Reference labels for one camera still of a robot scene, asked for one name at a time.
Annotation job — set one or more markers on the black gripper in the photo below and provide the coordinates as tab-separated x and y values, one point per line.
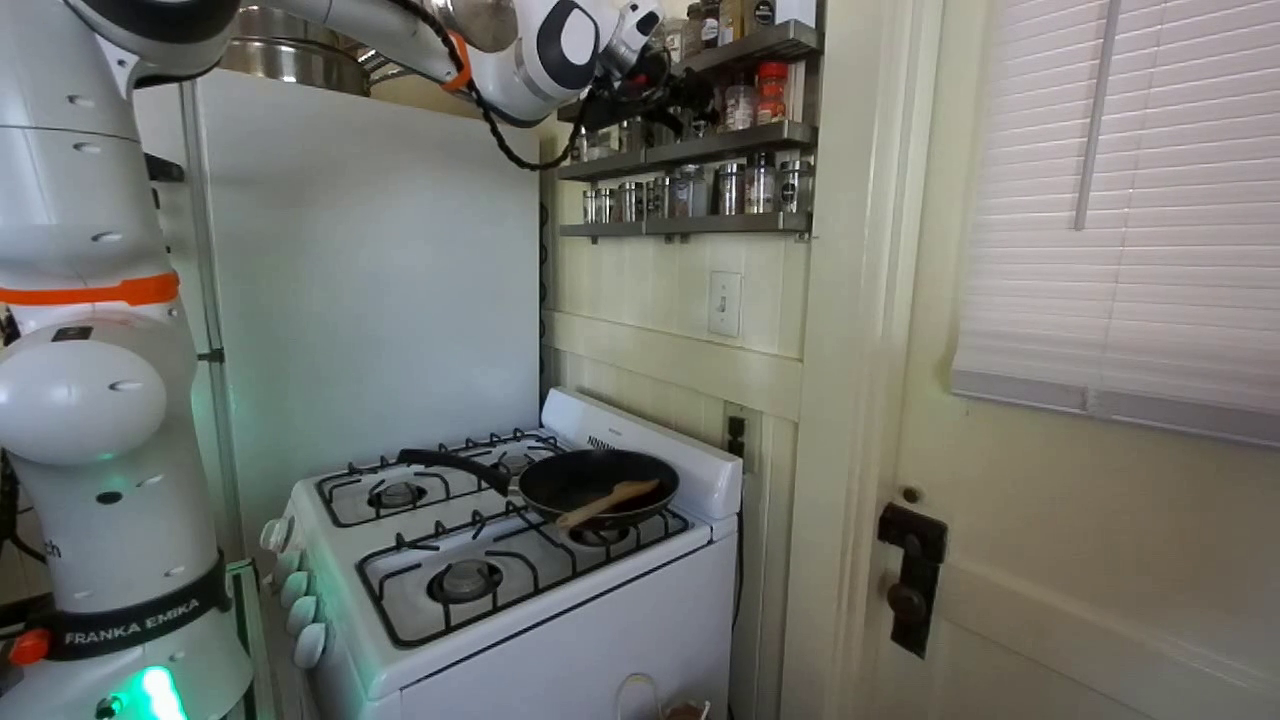
634	86

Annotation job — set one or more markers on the large steel pot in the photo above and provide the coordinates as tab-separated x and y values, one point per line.
292	63

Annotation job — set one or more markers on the white window blind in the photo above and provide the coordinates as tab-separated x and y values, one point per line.
1135	202

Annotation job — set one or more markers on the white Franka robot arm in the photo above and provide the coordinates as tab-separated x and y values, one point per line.
94	401

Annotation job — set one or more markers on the white blind wand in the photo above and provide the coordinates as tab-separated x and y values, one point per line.
1099	105

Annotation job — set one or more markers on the round gas burner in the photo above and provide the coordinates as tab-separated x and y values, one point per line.
464	583
600	529
399	495

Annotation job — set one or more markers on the black burner grate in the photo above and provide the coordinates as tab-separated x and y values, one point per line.
402	626
512	437
661	525
332	503

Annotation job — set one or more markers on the garlic powder jar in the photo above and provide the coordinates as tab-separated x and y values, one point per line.
738	105

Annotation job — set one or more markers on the black door lock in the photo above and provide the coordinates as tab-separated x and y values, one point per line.
915	584

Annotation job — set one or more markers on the wooden spatula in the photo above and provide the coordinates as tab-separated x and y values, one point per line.
605	505

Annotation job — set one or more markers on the white panel door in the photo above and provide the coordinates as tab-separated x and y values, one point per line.
1092	562

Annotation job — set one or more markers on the white refrigerator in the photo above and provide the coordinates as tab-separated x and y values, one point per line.
386	266

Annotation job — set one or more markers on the white gas stove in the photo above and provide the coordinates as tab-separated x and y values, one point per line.
575	641

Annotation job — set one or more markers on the slim red spice bottle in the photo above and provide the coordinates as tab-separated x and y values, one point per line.
768	88

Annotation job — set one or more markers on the steel cap herb jar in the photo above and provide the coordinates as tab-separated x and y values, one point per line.
760	180

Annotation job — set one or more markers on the steel wall spice rack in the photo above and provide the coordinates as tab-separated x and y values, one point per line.
695	146

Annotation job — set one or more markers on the black frying pan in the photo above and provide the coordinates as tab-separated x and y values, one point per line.
600	482

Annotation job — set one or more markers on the glass spice jar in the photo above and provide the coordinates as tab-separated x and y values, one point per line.
796	9
626	202
653	199
592	205

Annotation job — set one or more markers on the black wall plug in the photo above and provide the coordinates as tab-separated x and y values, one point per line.
735	433

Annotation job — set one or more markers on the white stove knob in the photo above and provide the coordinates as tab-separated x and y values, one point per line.
272	535
305	613
296	584
310	645

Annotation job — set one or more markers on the grey vertical pole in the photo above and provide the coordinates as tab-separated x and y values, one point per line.
203	266

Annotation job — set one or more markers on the onion powder jar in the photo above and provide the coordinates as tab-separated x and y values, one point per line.
794	180

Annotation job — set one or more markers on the white wall outlet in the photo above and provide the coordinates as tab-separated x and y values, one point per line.
726	306

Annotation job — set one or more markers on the small black lid jar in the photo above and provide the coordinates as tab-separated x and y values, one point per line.
708	22

